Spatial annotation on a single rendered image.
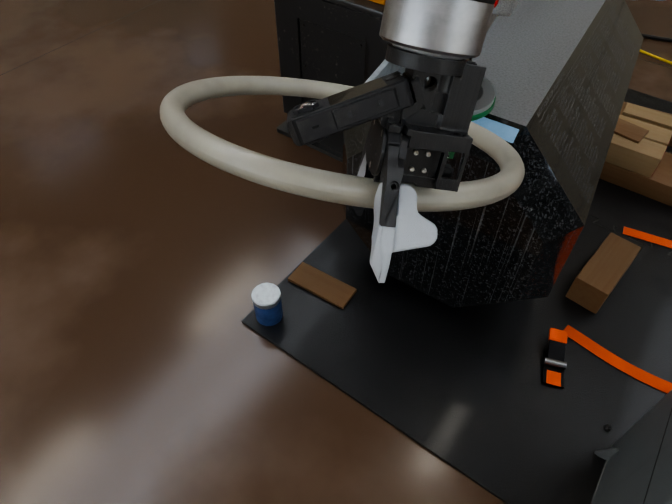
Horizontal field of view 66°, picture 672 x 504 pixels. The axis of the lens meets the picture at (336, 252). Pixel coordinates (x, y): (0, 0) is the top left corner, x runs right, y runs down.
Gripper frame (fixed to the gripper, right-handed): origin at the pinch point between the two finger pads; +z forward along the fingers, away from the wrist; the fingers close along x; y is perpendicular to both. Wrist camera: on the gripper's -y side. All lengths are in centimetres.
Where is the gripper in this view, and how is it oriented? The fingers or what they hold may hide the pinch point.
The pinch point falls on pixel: (361, 246)
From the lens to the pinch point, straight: 55.2
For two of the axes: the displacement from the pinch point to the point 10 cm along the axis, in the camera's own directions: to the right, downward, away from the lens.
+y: 9.8, 1.0, 1.7
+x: -1.0, -4.9, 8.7
